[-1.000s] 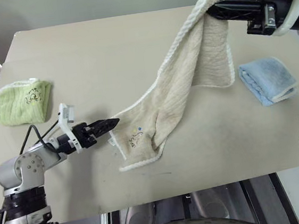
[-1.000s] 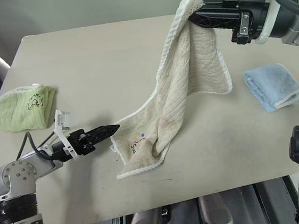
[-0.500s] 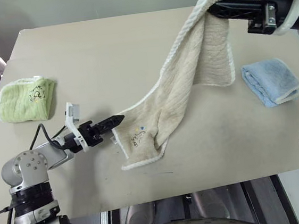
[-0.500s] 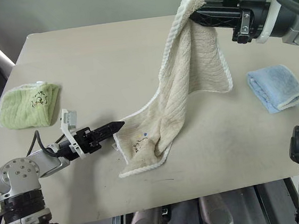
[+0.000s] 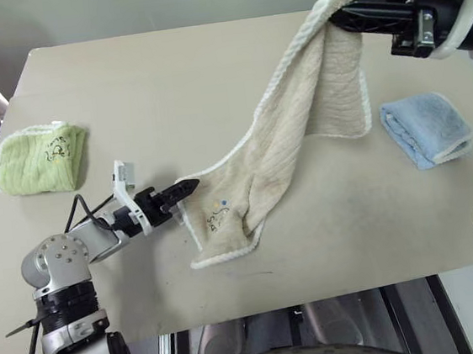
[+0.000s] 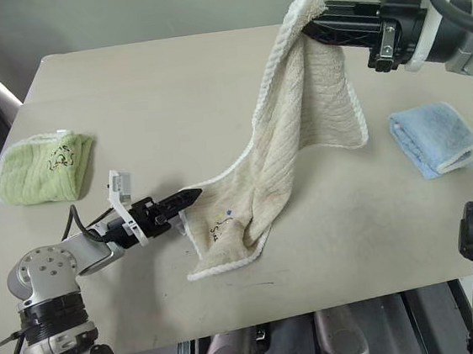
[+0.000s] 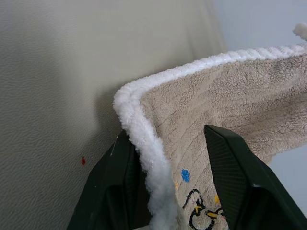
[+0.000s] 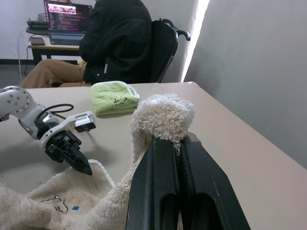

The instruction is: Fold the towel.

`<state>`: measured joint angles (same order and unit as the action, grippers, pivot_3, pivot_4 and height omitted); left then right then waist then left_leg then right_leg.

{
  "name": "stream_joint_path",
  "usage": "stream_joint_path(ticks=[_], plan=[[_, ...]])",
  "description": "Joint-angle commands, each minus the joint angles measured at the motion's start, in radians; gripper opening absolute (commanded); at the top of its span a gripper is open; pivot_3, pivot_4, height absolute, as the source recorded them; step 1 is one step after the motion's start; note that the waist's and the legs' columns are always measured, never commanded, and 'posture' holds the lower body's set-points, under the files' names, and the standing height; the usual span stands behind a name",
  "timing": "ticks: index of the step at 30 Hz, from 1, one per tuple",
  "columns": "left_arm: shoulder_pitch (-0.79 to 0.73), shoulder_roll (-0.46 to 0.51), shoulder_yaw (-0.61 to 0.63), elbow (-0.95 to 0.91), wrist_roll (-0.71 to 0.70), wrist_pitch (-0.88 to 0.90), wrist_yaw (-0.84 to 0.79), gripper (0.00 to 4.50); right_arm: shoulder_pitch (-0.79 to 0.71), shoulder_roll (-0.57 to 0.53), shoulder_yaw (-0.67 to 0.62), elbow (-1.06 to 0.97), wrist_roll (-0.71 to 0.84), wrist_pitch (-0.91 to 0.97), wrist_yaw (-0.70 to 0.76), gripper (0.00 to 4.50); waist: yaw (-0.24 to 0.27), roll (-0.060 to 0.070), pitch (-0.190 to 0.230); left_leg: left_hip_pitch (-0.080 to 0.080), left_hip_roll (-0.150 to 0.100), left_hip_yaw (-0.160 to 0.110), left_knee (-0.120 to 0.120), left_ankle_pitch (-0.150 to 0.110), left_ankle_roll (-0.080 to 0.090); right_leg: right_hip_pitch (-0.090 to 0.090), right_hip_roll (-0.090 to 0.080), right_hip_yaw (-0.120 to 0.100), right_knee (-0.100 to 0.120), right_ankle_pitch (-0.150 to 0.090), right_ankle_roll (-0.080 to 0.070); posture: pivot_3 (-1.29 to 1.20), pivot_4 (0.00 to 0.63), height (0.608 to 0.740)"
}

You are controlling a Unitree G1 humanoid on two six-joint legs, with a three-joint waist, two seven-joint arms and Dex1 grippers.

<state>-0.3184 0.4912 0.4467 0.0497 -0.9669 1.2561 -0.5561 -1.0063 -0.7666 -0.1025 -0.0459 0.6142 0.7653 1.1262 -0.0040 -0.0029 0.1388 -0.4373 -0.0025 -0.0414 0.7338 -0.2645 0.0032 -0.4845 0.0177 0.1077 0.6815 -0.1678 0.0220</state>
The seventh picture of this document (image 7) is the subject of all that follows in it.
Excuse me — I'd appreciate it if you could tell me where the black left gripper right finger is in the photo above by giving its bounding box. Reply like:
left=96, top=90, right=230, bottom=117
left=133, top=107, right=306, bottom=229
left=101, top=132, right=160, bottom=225
left=203, top=124, right=307, bottom=230

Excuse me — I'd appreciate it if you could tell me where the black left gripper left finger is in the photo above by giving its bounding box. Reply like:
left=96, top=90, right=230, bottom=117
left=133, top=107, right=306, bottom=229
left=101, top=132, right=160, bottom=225
left=66, top=129, right=152, bottom=230

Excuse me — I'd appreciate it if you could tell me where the beige towel with white trim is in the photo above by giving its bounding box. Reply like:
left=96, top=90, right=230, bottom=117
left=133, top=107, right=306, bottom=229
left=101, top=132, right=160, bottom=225
left=112, top=23, right=307, bottom=230

